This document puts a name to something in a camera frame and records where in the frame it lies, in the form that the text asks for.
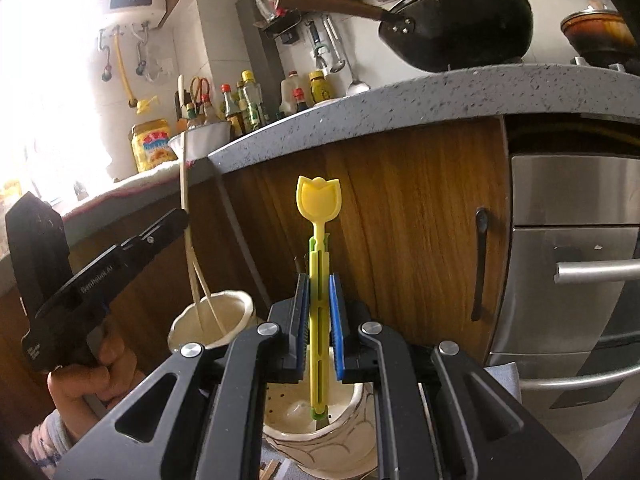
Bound black wall rack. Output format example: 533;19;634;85
255;0;364;44

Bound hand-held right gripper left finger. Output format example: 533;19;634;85
52;273;311;480

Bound stainless steel oven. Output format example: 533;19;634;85
489;152;640;413

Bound person's left hand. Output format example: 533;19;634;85
47;331;147;422

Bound red capped soy sauce bottle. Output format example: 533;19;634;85
221;83;245;137

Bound white bowl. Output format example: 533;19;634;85
167;122;232;164

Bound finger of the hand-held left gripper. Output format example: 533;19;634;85
120;207;190;272

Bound yellow capped green bottle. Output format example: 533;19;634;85
241;70;265;132

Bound wooden cabinet door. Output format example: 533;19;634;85
212;115;512;363

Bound brown clay pot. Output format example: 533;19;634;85
560;2;639;67

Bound black wok with wooden handle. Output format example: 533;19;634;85
275;0;534;74

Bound yellow gas hose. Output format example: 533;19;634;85
113;29;161;113

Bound black cabinet door handle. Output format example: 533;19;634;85
471;207;489;322

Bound hanging metal spoon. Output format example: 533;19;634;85
345;49;372;97

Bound yellow tulip plastic spoon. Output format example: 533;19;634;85
296;175;342;411

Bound white plastic jug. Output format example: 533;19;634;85
278;70;311;116

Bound wooden chopstick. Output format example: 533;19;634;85
192;259;227;337
178;131;202;342

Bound yellow jar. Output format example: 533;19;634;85
308;70;334;107

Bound yellow cooking oil jug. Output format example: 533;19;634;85
130;118;180;174

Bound cream ceramic utensil holder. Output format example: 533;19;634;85
167;289;257;362
262;380;377;480

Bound red handled scissors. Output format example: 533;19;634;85
189;76;211;109

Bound white cloth with red edge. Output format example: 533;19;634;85
59;156;212;217

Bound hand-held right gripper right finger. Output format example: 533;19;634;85
327;273;583;480

